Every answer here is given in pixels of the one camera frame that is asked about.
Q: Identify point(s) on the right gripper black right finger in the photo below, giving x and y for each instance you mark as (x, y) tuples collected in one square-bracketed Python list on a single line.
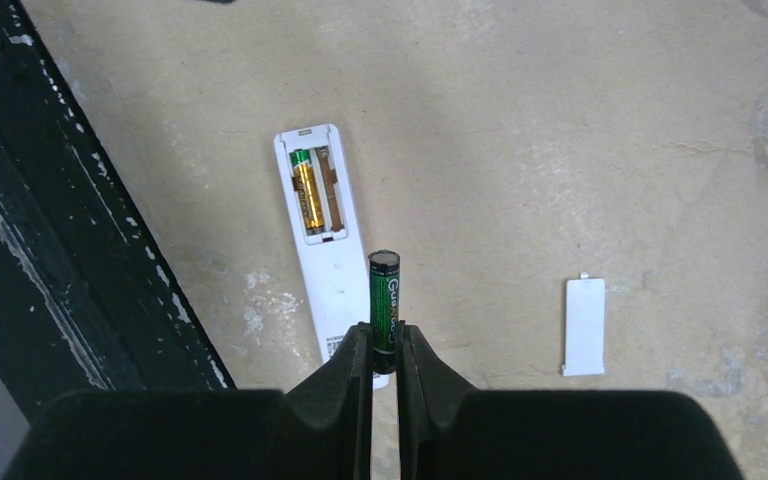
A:
[(450, 429)]

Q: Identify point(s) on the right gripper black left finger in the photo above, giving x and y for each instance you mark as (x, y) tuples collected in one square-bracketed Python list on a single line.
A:
[(321, 429)]

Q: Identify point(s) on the white battery cover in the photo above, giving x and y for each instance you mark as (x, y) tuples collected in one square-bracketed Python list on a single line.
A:
[(584, 329)]

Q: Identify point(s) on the green black battery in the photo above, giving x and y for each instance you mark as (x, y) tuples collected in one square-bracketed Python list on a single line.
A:
[(384, 289)]

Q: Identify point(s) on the gold battery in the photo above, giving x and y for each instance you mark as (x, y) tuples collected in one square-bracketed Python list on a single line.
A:
[(307, 190)]

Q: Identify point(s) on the white remote control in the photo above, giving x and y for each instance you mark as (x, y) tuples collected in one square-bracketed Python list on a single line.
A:
[(333, 263)]

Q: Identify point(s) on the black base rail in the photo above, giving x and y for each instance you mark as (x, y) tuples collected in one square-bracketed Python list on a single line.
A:
[(87, 300)]

